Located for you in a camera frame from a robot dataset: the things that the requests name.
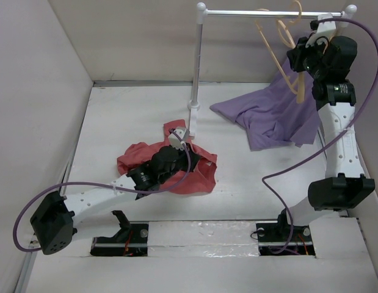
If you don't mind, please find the purple cable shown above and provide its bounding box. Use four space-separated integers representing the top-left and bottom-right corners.
261 18 378 255
12 127 191 252

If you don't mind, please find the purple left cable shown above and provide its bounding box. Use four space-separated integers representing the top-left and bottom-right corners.
12 127 191 252

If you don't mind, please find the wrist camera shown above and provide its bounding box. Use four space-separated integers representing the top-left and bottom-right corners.
305 13 336 48
168 126 189 150

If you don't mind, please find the white metal clothes rack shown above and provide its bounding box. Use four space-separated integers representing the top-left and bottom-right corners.
188 1 357 138

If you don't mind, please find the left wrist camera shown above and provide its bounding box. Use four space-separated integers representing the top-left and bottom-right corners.
168 126 189 150

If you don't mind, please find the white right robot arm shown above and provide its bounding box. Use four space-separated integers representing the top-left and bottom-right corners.
275 36 376 240

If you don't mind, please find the red t shirt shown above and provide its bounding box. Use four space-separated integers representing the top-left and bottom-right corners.
117 119 217 195

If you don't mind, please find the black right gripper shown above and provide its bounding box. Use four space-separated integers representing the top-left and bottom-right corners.
288 33 328 79

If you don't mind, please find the purple t shirt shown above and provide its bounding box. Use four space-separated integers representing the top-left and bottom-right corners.
209 72 321 151

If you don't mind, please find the light wooden hanger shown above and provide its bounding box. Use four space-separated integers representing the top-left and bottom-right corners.
254 1 305 104

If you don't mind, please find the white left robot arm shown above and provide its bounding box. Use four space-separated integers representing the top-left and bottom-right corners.
30 146 200 255

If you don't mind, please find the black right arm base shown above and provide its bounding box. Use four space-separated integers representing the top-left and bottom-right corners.
250 212 316 256

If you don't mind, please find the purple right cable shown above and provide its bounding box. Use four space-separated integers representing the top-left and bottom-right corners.
261 18 378 255

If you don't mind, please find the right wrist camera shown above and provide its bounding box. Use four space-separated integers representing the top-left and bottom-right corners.
305 13 336 48

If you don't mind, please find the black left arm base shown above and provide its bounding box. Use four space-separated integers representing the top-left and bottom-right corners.
90 210 149 257

